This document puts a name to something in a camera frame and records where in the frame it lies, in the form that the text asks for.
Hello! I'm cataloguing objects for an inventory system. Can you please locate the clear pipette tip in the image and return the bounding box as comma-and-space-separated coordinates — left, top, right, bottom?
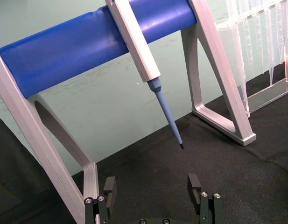
267, 7, 276, 86
277, 3, 287, 65

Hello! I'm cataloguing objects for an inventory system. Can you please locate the white pipette with blue shaft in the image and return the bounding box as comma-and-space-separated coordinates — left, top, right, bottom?
105, 0, 185, 150

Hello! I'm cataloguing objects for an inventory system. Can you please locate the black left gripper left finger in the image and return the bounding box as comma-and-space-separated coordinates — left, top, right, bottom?
84, 176, 118, 224

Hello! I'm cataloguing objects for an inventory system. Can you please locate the blue stand crossbar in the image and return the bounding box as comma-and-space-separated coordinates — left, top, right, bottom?
0, 0, 197, 99

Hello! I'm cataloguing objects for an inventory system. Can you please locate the black table cloth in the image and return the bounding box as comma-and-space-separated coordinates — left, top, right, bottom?
0, 62, 288, 224

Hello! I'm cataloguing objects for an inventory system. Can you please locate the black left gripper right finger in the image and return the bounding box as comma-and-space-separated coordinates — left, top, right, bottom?
187, 174, 224, 224

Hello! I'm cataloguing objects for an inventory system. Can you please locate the clear plastic tip rack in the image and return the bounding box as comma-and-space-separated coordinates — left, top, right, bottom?
213, 0, 288, 115

